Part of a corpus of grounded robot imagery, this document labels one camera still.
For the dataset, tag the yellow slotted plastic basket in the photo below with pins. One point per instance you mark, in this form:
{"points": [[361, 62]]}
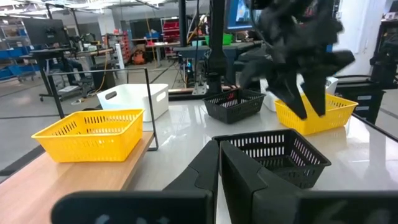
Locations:
{"points": [[93, 146], [335, 121]]}

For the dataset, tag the black vertical stand post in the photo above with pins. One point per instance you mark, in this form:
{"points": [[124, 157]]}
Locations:
{"points": [[217, 46]]}

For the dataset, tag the red parts bin rack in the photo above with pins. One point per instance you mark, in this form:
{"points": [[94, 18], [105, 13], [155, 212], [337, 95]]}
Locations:
{"points": [[125, 46], [171, 29]]}

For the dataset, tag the wooden shelf board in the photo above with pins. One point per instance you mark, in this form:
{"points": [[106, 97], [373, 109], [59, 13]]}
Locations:
{"points": [[77, 177]]}

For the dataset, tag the green plastic bin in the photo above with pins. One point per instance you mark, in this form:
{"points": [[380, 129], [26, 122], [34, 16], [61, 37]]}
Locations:
{"points": [[227, 39]]}

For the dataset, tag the lit computer monitor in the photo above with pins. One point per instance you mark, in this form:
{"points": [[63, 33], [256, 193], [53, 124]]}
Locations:
{"points": [[242, 15]]}

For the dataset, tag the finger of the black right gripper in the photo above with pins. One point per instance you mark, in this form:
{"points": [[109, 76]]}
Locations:
{"points": [[292, 96], [314, 93]]}

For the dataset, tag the black monitor back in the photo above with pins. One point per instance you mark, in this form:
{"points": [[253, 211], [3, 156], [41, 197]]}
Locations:
{"points": [[43, 31]]}

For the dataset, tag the black equipment case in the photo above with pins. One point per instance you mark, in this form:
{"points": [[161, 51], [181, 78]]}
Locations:
{"points": [[351, 105]]}

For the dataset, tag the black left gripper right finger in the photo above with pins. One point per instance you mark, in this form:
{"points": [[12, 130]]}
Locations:
{"points": [[236, 186]]}

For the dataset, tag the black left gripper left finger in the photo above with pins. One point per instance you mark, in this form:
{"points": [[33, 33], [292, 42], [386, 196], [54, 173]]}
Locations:
{"points": [[202, 177]]}

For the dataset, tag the black standing desk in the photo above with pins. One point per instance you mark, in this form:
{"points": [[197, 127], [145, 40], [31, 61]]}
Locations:
{"points": [[46, 53]]}

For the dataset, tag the orange bag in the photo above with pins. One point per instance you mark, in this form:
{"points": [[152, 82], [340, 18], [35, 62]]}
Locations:
{"points": [[139, 58]]}

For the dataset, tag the black metal shelf end frame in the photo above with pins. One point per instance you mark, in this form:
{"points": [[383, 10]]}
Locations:
{"points": [[151, 109]]}

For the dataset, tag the white upright panel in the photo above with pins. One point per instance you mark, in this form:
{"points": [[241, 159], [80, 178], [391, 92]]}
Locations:
{"points": [[119, 57]]}

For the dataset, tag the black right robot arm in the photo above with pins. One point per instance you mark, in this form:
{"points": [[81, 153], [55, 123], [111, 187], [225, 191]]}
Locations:
{"points": [[289, 9]]}

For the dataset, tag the black equipment rack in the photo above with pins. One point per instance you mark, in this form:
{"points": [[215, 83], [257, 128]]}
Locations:
{"points": [[385, 62]]}

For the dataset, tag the black slotted plastic basket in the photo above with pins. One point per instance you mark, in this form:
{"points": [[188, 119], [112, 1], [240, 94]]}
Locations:
{"points": [[233, 116], [280, 166]]}

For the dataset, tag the dark workshop desk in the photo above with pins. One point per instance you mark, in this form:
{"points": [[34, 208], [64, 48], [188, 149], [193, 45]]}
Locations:
{"points": [[192, 51]]}

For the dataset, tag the blue storage bin shelf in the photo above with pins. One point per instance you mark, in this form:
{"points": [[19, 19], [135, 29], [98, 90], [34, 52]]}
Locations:
{"points": [[15, 53]]}

